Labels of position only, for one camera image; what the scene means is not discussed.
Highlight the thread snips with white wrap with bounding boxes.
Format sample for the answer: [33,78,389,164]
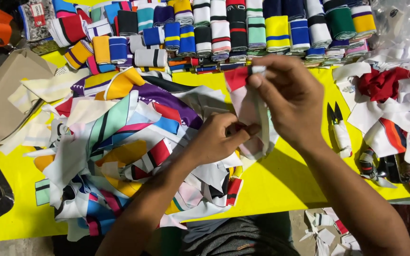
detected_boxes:
[327,102,354,159]

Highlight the person's grey shirt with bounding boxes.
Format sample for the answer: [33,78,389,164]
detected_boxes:
[179,213,300,256]

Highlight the scissors with wrapped handles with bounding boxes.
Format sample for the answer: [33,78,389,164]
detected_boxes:
[359,149,410,195]

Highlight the person's right hand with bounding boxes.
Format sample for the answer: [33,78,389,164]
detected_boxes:
[248,54,325,151]

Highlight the patterned fabric packet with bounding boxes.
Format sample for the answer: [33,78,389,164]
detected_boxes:
[18,0,57,43]

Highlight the person's left hand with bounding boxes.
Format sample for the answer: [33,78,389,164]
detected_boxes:
[186,112,261,166]

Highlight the clear plastic bag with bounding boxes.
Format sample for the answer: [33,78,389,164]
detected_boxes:
[368,0,410,51]

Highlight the heap of colourful fabric scraps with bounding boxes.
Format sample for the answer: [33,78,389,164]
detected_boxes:
[23,66,245,242]

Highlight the yellow table cover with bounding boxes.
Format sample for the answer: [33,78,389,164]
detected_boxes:
[0,50,410,244]

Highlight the white fabric scraps on floor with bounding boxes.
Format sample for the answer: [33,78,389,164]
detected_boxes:
[299,208,364,256]

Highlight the heap of white red fabric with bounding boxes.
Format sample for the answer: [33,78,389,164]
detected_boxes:
[332,42,410,205]

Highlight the rows of folded striped collars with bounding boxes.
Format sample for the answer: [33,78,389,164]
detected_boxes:
[48,0,378,75]

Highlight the brown cardboard box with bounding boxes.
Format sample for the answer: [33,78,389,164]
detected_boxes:
[0,48,58,144]

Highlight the red white pink fabric strip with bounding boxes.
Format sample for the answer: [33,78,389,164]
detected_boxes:
[224,65,280,160]

